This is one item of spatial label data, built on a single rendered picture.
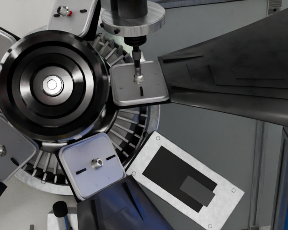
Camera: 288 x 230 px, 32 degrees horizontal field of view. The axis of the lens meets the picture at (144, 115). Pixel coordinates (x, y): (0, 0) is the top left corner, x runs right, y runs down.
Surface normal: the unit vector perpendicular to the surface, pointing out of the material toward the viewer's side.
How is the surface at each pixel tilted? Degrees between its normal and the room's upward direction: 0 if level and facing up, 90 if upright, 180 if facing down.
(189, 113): 90
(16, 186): 50
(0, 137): 94
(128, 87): 0
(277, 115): 22
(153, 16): 0
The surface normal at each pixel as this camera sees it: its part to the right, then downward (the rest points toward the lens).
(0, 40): -0.33, 0.61
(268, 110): 0.06, -0.60
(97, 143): 0.72, -0.38
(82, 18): -0.69, -0.31
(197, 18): 0.12, 0.57
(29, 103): 0.13, -0.15
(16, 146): 0.56, 0.51
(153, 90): -0.07, -0.81
